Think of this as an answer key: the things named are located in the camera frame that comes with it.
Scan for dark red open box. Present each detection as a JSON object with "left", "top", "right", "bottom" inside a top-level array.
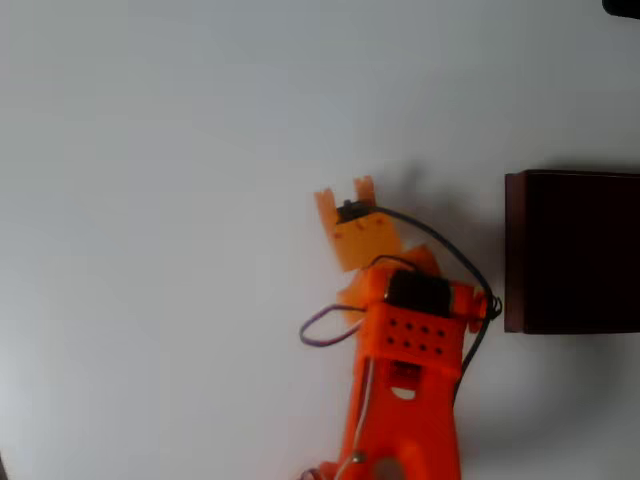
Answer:
[{"left": 504, "top": 169, "right": 640, "bottom": 335}]

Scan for white servo wire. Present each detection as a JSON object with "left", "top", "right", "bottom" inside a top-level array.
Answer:
[{"left": 333, "top": 357, "right": 374, "bottom": 480}]

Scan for purple servo wires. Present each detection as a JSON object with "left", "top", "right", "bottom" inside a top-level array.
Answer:
[{"left": 298, "top": 302, "right": 371, "bottom": 349}]

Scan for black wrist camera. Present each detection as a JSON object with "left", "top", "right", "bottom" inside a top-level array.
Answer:
[{"left": 337, "top": 199, "right": 379, "bottom": 224}]

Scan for black object at edge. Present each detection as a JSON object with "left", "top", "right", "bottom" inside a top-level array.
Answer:
[{"left": 602, "top": 0, "right": 640, "bottom": 20}]

